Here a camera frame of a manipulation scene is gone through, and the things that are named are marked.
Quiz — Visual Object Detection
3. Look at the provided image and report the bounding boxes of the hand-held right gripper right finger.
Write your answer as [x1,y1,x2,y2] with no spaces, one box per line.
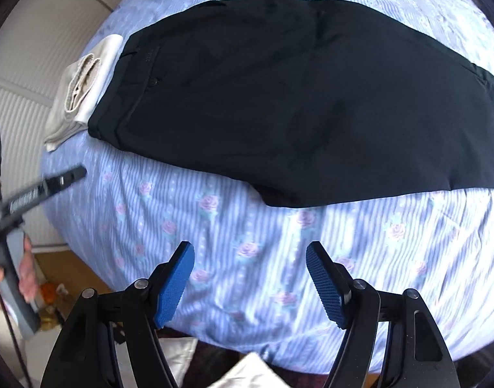
[305,241,462,388]

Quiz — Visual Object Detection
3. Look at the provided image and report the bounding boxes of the person's left hand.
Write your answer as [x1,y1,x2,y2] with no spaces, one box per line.
[18,236,39,304]

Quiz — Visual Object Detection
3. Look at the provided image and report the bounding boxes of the small orange object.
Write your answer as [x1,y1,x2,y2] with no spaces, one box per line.
[38,281,75,332]

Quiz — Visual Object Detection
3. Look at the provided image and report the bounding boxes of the black cable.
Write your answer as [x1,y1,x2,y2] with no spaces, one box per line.
[0,251,31,388]

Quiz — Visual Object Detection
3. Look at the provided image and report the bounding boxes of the black pants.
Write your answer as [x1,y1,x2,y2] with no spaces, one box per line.
[87,0,494,208]

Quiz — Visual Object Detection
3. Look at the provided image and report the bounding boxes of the folded beige garment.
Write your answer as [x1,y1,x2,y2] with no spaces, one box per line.
[44,34,124,152]

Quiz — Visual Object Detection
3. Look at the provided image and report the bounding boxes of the blue floral bed sheet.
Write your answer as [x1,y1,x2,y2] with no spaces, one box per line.
[38,0,494,372]

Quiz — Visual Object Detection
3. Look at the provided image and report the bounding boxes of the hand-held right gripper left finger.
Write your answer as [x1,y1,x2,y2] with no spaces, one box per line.
[40,241,196,388]

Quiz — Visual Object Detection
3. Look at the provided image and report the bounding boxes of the white quilted cloth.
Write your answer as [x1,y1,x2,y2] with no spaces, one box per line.
[158,333,296,388]

